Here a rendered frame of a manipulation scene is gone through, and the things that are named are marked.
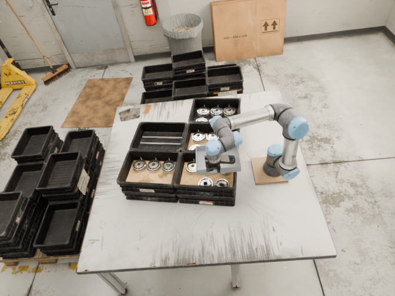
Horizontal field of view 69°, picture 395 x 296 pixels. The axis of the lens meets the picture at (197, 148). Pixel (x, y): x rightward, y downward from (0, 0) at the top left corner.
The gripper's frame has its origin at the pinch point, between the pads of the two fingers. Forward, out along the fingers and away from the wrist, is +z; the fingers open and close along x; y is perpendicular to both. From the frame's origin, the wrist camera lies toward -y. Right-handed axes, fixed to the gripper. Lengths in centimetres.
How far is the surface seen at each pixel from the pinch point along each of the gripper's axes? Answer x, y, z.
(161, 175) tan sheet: -13, 40, 30
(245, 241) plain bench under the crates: 39.9, -10.8, 27.3
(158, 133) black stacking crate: -55, 43, 43
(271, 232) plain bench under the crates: 37, -28, 28
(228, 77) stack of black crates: -150, -32, 107
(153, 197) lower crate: 2, 47, 32
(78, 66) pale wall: -289, 196, 196
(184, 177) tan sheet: -8.2, 23.4, 28.3
